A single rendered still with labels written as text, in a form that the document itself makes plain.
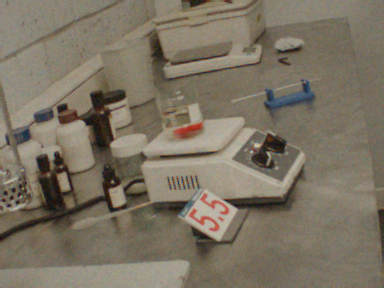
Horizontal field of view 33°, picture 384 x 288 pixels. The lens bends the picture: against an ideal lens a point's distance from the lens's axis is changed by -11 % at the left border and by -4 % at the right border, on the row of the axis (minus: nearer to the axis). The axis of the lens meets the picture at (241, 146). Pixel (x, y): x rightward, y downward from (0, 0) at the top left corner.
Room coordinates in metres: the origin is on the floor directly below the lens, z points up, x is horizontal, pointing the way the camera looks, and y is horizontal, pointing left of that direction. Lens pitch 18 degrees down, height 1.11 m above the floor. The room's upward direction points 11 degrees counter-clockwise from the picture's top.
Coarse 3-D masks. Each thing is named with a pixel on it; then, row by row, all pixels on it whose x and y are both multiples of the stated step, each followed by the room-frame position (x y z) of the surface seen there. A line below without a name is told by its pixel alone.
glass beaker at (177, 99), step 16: (176, 80) 0.98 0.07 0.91; (192, 80) 0.94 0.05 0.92; (160, 96) 0.94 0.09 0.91; (176, 96) 0.93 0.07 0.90; (192, 96) 0.94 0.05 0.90; (160, 112) 0.94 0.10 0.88; (176, 112) 0.93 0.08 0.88; (192, 112) 0.93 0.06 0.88; (176, 128) 0.93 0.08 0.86; (192, 128) 0.93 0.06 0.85
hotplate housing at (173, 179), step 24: (240, 144) 0.93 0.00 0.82; (288, 144) 0.97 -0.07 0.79; (144, 168) 0.92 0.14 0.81; (168, 168) 0.91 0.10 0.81; (192, 168) 0.89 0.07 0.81; (216, 168) 0.88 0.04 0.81; (240, 168) 0.87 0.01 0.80; (168, 192) 0.91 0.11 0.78; (192, 192) 0.90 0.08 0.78; (216, 192) 0.88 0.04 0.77; (240, 192) 0.87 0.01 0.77; (264, 192) 0.86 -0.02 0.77; (288, 192) 0.88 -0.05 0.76
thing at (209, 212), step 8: (208, 192) 0.87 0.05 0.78; (200, 200) 0.84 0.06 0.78; (208, 200) 0.85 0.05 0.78; (216, 200) 0.86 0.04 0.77; (192, 208) 0.81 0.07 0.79; (200, 208) 0.82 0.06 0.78; (208, 208) 0.83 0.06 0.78; (216, 208) 0.84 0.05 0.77; (224, 208) 0.85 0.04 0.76; (232, 208) 0.85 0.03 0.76; (192, 216) 0.80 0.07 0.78; (200, 216) 0.80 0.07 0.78; (208, 216) 0.81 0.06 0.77; (216, 216) 0.82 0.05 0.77; (224, 216) 0.83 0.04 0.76; (200, 224) 0.79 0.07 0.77; (208, 224) 0.79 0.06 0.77; (216, 224) 0.80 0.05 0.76; (216, 232) 0.79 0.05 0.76
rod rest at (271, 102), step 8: (304, 88) 1.38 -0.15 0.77; (272, 96) 1.34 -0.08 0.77; (280, 96) 1.37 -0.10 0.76; (288, 96) 1.36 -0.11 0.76; (296, 96) 1.35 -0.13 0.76; (304, 96) 1.35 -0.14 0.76; (312, 96) 1.36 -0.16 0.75; (264, 104) 1.36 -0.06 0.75; (272, 104) 1.33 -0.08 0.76; (280, 104) 1.34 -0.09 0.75
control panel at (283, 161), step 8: (256, 136) 0.97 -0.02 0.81; (264, 136) 0.98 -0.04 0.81; (248, 144) 0.94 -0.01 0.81; (240, 152) 0.91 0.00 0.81; (248, 152) 0.91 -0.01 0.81; (256, 152) 0.92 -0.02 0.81; (272, 152) 0.93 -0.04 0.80; (288, 152) 0.95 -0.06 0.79; (296, 152) 0.96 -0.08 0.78; (240, 160) 0.88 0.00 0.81; (248, 160) 0.89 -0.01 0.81; (280, 160) 0.92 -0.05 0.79; (288, 160) 0.92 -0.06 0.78; (256, 168) 0.88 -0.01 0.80; (264, 168) 0.88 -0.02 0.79; (272, 168) 0.89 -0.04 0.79; (280, 168) 0.89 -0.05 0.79; (288, 168) 0.90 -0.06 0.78; (272, 176) 0.87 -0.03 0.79; (280, 176) 0.87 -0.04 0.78
